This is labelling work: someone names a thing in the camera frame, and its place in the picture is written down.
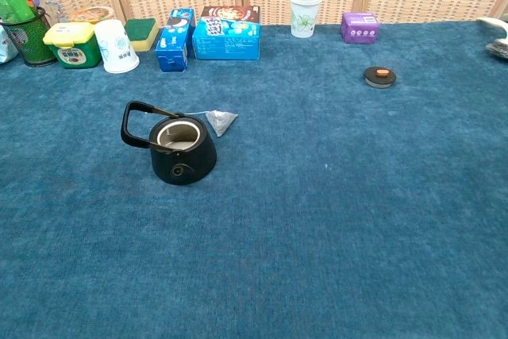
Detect blue Oreo box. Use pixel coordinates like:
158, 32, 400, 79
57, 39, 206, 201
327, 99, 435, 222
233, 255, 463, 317
155, 8, 197, 73

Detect grey pyramid tea bag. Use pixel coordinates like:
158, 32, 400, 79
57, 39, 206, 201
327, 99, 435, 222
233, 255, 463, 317
186, 109, 239, 138

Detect small purple box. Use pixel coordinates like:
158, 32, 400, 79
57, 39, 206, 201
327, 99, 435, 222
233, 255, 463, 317
340, 11, 381, 45

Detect green tub with yellow lid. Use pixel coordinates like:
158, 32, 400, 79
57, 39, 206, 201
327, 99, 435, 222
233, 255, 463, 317
42, 21, 102, 69

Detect black lid with orange knob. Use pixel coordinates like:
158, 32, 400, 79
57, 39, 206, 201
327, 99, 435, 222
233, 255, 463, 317
364, 65, 398, 89

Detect black mesh pen holder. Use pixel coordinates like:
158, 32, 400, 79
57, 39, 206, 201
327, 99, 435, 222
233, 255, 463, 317
0, 6, 58, 68

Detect white wet wipes pack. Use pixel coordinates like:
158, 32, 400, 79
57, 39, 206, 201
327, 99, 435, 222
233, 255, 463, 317
0, 25, 20, 64

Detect green and yellow sponge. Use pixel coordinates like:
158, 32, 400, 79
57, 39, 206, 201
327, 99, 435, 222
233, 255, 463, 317
124, 17, 160, 53

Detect upturned white paper cup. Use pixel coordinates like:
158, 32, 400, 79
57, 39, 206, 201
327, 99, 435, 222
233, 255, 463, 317
94, 18, 140, 75

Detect blue carpet table cloth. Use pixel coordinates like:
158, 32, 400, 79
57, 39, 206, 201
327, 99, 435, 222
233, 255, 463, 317
0, 20, 508, 339

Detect black cast iron teapot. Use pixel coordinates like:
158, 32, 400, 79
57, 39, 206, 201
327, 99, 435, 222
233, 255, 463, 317
120, 100, 218, 187

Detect stacked flower print paper cups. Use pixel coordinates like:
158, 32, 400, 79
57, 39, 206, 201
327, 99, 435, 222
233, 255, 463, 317
288, 0, 325, 39

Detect blue chocolate cookie box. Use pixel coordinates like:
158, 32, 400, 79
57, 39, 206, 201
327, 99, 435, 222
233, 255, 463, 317
191, 5, 262, 61

